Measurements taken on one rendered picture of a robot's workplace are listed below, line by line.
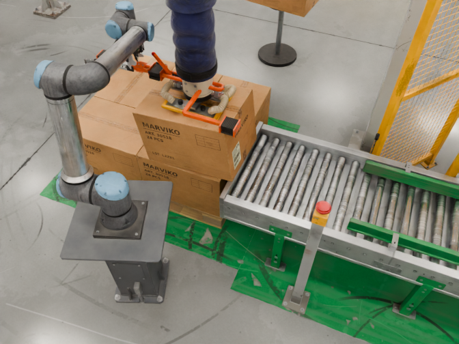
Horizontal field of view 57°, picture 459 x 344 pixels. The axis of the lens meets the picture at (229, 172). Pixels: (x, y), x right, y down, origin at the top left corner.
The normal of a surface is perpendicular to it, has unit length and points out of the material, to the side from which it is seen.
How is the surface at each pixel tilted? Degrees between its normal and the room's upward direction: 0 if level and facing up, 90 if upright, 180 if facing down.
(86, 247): 0
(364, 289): 0
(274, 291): 0
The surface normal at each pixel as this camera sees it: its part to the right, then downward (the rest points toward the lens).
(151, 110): -0.11, -0.67
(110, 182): 0.14, -0.64
